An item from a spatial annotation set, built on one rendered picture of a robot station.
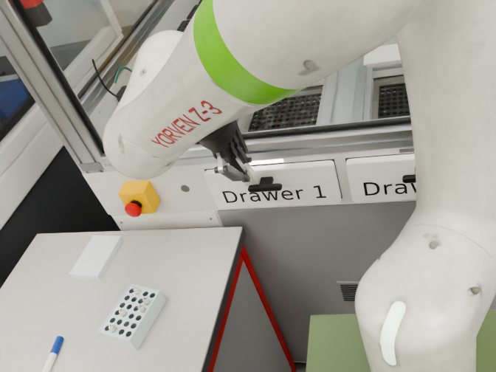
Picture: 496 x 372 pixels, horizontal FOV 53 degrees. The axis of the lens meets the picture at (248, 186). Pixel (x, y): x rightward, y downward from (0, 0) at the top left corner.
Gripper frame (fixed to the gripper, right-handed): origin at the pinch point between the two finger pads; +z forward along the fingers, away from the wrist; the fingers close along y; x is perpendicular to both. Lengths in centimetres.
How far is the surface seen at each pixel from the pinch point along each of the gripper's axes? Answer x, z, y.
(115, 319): -27.6, 4.4, 30.0
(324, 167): 15.7, 2.3, -1.7
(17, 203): -77, 15, -4
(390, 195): 28.1, 10.7, 1.3
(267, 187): 3.9, 2.1, 2.0
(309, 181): 12.0, 5.6, -0.5
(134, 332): -21.7, 3.2, 32.5
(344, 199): 18.0, 13.3, 0.4
